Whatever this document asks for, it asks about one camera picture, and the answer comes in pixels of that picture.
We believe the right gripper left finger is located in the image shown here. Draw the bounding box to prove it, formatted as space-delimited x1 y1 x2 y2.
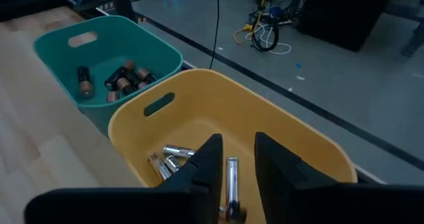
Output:
23 133 223 224

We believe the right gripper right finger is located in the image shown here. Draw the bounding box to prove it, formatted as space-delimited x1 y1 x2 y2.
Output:
254 132 424 224

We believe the yellow plastic bin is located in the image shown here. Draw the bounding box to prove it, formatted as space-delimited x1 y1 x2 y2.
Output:
108 68 358 224

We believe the teal plastic bin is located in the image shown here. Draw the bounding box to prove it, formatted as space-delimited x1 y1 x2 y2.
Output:
32 15 184 137

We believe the large black cabinet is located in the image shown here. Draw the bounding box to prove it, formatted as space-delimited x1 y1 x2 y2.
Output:
296 0 398 52

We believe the white coiled floor cable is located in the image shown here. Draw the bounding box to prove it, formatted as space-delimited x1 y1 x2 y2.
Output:
244 23 292 56

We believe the black coiled floor cable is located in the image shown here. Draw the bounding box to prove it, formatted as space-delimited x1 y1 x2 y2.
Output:
250 15 281 52

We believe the yellow floor cable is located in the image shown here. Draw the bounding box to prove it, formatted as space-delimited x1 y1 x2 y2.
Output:
233 0 269 45

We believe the long thin black cable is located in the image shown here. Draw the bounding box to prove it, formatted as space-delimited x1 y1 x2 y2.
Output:
208 0 221 71

